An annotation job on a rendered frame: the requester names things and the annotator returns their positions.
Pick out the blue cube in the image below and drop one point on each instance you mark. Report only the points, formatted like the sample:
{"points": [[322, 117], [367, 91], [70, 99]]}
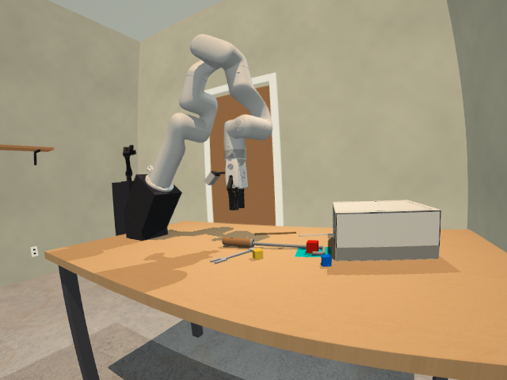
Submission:
{"points": [[326, 260]]}

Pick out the red block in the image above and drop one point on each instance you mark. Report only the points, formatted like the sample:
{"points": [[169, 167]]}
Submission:
{"points": [[312, 246]]}

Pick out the brown wooden handle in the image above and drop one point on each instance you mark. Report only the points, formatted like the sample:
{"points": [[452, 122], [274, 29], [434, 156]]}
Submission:
{"points": [[249, 243]]}

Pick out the teal flat square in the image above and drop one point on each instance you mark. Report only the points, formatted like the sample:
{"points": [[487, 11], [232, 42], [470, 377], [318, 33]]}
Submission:
{"points": [[302, 252]]}

